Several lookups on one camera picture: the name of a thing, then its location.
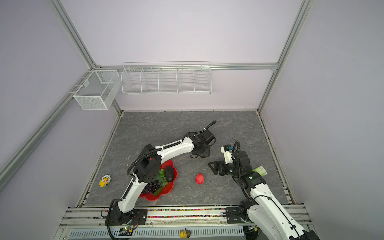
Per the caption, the red fake peach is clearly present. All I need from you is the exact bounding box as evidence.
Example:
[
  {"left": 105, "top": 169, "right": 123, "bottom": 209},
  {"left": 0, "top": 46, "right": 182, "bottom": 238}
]
[{"left": 195, "top": 174, "right": 205, "bottom": 185}]

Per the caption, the dark fake avocado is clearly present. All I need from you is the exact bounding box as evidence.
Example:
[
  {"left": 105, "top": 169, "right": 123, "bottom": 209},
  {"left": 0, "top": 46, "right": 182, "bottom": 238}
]
[{"left": 164, "top": 166, "right": 176, "bottom": 183}]

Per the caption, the green fake grape bunch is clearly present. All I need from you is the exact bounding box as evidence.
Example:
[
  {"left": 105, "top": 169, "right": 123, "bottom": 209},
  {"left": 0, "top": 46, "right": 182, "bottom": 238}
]
[{"left": 158, "top": 169, "right": 168, "bottom": 187}]

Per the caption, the purple fake grape bunch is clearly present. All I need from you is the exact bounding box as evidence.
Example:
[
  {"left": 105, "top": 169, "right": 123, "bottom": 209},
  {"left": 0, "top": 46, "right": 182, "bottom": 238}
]
[{"left": 143, "top": 180, "right": 163, "bottom": 195}]

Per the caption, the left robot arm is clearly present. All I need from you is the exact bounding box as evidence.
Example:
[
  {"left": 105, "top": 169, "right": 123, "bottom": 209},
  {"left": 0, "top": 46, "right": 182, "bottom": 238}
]
[{"left": 105, "top": 121, "right": 216, "bottom": 226}]

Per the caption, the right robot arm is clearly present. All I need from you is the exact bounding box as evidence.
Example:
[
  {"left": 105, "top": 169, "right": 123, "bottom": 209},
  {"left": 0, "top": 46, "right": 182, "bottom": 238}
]
[{"left": 209, "top": 141, "right": 319, "bottom": 240}]

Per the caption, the red flower-shaped fruit bowl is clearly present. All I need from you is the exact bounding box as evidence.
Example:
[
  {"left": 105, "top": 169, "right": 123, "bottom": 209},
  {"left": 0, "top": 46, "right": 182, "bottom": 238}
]
[{"left": 140, "top": 160, "right": 178, "bottom": 202}]

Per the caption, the green white small box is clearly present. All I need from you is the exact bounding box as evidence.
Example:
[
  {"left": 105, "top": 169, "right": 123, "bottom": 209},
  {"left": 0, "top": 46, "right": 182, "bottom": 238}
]
[{"left": 253, "top": 166, "right": 268, "bottom": 177}]

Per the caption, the small yellow round toy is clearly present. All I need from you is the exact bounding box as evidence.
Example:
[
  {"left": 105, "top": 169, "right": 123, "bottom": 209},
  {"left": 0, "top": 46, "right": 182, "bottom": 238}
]
[{"left": 180, "top": 229, "right": 191, "bottom": 239}]

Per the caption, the yellow toy figure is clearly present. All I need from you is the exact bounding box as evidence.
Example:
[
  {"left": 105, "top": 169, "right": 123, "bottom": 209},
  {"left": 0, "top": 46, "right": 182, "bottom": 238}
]
[{"left": 99, "top": 175, "right": 112, "bottom": 188}]

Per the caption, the white mesh box basket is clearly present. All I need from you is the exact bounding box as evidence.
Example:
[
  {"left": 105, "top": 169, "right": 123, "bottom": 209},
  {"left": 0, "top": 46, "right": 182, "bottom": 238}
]
[{"left": 74, "top": 70, "right": 122, "bottom": 111}]

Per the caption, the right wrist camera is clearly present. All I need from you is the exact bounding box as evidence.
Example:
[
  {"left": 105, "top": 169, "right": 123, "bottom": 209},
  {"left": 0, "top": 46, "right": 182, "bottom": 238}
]
[{"left": 221, "top": 145, "right": 234, "bottom": 165}]

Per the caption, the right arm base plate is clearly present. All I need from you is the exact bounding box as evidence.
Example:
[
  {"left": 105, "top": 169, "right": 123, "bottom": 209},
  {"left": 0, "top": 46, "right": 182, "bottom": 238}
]
[{"left": 223, "top": 206, "right": 250, "bottom": 224}]

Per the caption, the white wire wall basket long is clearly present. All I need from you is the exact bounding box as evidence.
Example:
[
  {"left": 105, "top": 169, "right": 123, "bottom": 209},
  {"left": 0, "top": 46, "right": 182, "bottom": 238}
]
[{"left": 121, "top": 62, "right": 212, "bottom": 94}]

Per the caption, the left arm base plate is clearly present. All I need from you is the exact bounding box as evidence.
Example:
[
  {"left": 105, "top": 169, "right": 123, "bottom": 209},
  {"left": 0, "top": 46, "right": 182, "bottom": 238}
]
[{"left": 105, "top": 209, "right": 148, "bottom": 226}]

